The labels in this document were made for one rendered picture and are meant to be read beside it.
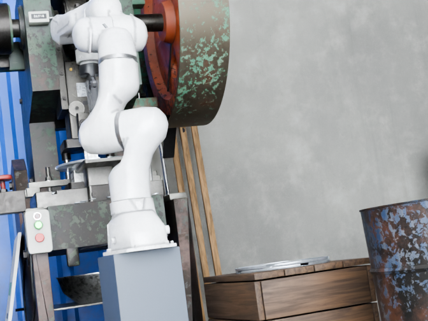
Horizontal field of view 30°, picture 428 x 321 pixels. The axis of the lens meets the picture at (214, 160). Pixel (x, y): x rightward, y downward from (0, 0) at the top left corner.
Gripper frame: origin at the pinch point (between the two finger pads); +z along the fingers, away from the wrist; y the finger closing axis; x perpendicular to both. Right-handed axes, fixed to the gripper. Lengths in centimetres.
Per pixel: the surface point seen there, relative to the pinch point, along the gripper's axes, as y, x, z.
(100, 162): 8.9, -1.1, 15.1
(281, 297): 63, 36, 63
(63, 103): -7.7, -9.3, -8.7
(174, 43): -17, 36, -31
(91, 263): -130, 12, 50
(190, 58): 13.6, 32.7, -17.4
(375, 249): 92, 51, 52
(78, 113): -8.1, -4.5, -4.8
